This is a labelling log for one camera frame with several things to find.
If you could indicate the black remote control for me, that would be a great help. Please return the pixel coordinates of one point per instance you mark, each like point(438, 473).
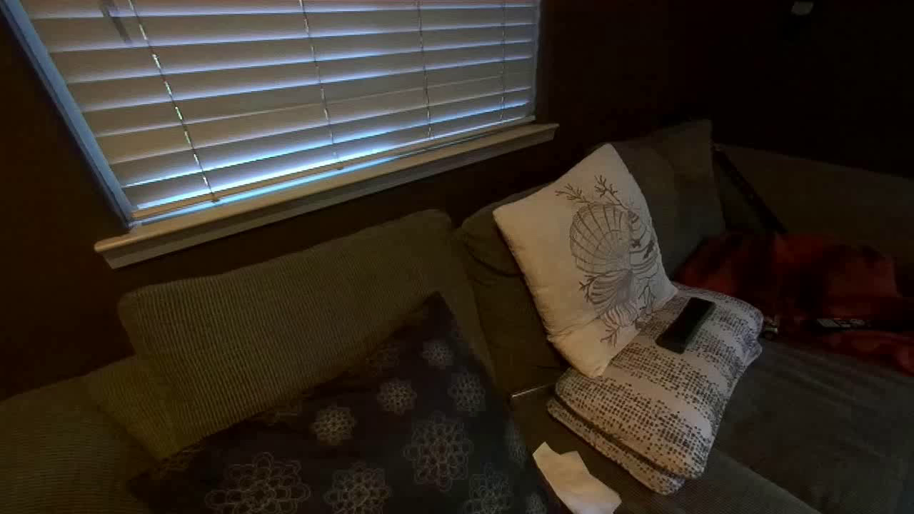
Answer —
point(686, 323)

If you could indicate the white pillow with line print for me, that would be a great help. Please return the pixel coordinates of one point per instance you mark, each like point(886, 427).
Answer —
point(572, 259)

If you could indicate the light wooden window sill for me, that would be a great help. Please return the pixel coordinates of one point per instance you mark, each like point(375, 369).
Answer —
point(325, 189)

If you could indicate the dark floral patterned pillow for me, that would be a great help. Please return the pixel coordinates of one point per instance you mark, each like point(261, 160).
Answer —
point(381, 429)

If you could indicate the grey-green fabric couch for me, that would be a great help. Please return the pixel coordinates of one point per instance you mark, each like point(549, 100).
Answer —
point(268, 323)

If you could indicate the white window blind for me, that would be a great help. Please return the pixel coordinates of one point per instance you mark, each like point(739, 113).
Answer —
point(286, 86)

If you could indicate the white text-print flat pillow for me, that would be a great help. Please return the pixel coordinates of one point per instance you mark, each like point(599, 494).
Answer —
point(668, 389)

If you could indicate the white tissue paper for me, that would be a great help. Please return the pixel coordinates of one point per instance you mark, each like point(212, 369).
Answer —
point(572, 482)

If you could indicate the red blanket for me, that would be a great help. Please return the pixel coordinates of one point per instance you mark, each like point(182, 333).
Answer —
point(811, 286)

